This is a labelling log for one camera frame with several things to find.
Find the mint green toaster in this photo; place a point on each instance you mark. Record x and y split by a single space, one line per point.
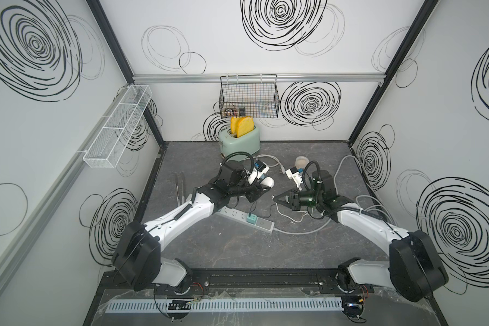
249 142

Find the white slotted cable duct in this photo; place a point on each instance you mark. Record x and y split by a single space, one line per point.
276 304

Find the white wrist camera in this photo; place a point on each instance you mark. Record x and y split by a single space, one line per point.
259 172
295 175

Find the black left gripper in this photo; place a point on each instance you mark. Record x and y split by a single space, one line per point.
256 191

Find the white round speaker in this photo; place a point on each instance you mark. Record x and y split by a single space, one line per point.
268 182

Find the white power strip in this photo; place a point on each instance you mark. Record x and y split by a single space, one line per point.
262 224

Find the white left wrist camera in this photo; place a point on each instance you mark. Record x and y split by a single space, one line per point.
259 172

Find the black wire wall basket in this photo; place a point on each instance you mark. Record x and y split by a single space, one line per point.
253 96

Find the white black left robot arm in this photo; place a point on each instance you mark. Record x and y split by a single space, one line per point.
137 258

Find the teal charger with black cable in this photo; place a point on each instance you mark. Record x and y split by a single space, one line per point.
251 219

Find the yellow toast slices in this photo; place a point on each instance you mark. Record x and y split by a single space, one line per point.
241 126

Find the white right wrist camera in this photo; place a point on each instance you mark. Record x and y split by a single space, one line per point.
295 175

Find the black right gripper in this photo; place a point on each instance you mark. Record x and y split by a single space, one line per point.
294 200

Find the white wire wall shelf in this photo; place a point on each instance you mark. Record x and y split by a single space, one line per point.
114 137

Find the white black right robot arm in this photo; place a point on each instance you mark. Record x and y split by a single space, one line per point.
413 268

